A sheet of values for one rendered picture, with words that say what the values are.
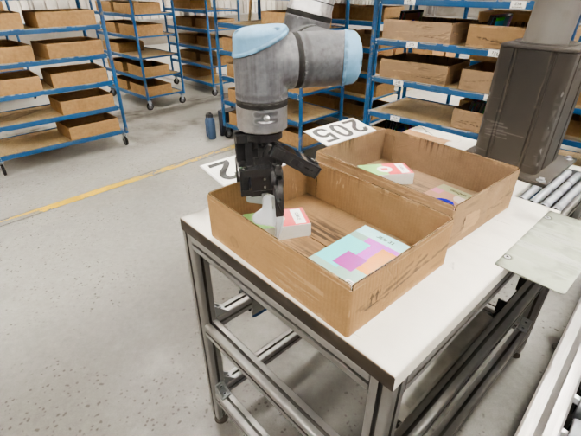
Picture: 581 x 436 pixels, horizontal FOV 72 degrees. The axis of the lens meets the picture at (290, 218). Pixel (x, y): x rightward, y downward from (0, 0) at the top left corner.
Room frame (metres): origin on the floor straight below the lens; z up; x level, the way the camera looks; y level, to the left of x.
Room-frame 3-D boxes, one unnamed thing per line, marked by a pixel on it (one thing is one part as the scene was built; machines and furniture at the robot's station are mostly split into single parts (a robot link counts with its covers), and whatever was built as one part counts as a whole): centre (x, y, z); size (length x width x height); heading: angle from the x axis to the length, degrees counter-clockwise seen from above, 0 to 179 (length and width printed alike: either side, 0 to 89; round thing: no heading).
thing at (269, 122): (0.70, 0.05, 1.00); 0.10 x 0.09 x 0.05; 14
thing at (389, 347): (0.90, -0.31, 0.74); 1.00 x 0.58 x 0.03; 133
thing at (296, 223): (0.70, 0.03, 0.77); 0.13 x 0.07 x 0.04; 104
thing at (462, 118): (2.07, -1.11, 0.59); 0.40 x 0.30 x 0.10; 44
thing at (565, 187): (0.93, -0.71, 0.74); 0.28 x 0.02 x 0.02; 133
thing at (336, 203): (0.65, -0.06, 0.80); 0.38 x 0.28 x 0.10; 42
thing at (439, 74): (2.39, -0.77, 0.79); 0.40 x 0.30 x 0.10; 48
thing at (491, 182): (0.88, -0.29, 0.80); 0.38 x 0.28 x 0.10; 40
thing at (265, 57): (0.70, 0.05, 1.09); 0.10 x 0.09 x 0.12; 108
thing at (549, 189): (0.95, -0.70, 0.74); 0.28 x 0.02 x 0.02; 133
